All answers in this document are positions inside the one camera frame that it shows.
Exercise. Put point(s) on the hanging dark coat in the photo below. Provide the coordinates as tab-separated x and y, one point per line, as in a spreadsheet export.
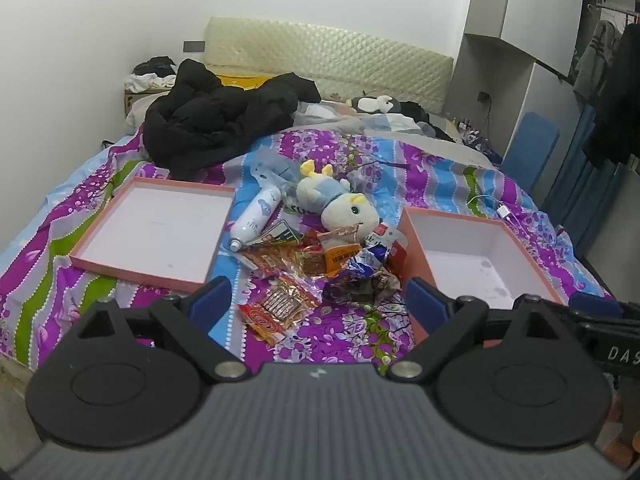
617	95

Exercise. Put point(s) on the black and white penguin plush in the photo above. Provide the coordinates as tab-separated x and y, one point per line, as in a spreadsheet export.
372	104

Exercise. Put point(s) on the pile of clothes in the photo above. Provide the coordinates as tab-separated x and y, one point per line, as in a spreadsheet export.
150	75

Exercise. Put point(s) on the hanging blue cloth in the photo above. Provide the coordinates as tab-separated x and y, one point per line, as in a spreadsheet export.
575	190

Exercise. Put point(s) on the red orange snack packet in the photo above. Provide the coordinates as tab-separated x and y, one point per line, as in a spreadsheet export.
265	322

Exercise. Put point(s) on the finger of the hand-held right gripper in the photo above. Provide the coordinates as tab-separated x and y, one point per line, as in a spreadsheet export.
617	347
587	304

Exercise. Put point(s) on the deep pink cardboard box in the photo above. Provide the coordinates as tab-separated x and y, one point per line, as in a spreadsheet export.
465	255

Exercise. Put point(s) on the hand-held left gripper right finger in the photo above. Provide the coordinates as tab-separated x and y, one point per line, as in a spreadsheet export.
424	305

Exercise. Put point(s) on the grey wall switch panel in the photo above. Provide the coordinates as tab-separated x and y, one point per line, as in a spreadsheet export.
194	46

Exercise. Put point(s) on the hanging grey striped sweater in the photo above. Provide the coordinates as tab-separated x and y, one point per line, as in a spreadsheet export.
592	60

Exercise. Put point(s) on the wall socket with plug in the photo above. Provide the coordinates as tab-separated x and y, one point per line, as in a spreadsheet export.
484	97

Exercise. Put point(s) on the yellow cloth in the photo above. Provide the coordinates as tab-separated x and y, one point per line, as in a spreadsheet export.
240	80

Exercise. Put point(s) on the grey wall cabinet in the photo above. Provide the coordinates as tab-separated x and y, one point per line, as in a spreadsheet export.
530	5

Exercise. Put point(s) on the clear packet of brown sticks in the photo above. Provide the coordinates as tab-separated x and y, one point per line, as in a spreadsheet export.
287	302

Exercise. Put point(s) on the dark clothes heap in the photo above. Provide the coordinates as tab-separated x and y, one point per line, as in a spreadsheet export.
420	112

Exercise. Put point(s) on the dark red foil packet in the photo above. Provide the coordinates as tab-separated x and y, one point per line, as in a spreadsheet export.
312	241

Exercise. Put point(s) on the white packet with red label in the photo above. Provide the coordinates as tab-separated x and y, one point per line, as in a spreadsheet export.
381	236

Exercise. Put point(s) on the white spray bottle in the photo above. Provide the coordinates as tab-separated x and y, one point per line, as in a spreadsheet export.
255	215

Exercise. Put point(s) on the clear packet of orange strips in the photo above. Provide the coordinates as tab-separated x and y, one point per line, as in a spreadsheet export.
270	261

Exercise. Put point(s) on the black jacket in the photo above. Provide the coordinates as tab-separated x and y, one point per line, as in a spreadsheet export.
210	120

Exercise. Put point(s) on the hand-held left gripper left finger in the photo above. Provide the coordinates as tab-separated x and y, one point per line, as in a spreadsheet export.
214	297

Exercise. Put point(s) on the shallow pink box lid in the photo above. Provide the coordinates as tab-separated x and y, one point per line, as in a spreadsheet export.
150	225

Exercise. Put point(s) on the white and blue plush toy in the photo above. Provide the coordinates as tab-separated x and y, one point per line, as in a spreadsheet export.
345	210

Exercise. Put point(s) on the green and white snack packet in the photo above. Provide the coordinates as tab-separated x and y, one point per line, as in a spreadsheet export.
280	234

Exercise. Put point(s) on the bright red foil packet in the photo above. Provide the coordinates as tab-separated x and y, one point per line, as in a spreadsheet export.
398	255

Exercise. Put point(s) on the clear blue-printed plastic bag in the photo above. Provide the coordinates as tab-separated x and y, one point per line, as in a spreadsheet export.
270	170

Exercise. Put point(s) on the blue and white snack packet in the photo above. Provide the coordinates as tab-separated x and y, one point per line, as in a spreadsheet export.
365	265

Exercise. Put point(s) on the blue chair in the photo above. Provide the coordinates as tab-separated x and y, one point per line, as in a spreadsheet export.
530	150

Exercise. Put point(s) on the cream quilted headboard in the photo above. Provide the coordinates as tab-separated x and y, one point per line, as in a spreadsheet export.
350	55

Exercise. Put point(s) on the purple floral bedsheet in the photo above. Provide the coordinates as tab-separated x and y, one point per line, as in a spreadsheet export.
440	170

